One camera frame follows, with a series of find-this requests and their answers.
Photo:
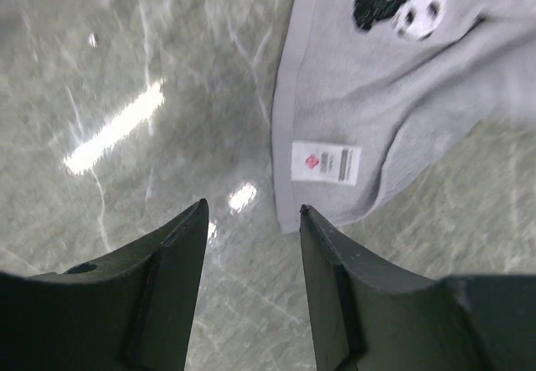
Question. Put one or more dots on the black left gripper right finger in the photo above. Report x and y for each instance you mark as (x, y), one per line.
(367, 313)

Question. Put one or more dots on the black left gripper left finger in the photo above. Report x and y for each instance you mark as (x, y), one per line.
(131, 309)

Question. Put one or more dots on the grey towel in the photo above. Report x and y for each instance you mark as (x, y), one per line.
(371, 92)

